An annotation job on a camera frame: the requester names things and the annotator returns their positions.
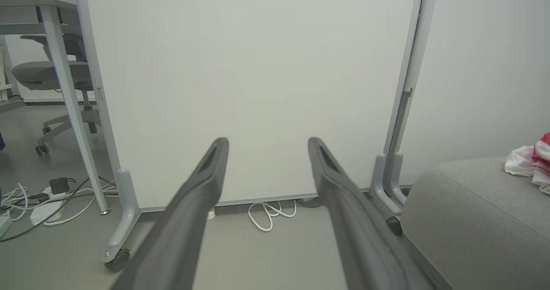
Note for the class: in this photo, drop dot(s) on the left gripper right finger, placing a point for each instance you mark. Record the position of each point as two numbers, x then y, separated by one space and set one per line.
348 212

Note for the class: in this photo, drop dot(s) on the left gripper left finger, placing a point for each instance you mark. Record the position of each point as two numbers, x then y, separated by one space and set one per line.
189 212

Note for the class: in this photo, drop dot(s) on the red and white garment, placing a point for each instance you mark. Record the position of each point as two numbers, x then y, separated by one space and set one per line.
522 163

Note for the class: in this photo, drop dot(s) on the grey fabric sofa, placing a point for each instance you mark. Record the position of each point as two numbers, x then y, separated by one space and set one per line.
477 225

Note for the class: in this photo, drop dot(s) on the black power adapter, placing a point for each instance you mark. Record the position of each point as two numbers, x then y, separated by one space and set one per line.
59 185

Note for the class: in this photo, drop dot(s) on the wide white rolling partition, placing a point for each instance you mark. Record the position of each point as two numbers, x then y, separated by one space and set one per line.
258 66

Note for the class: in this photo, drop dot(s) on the white grey desk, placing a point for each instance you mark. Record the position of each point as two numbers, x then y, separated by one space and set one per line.
64 83

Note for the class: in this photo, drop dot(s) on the grey office chair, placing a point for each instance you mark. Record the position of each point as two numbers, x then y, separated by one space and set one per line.
38 73

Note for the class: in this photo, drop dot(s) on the white partition with grey frame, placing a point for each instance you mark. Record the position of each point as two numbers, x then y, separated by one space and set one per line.
481 66

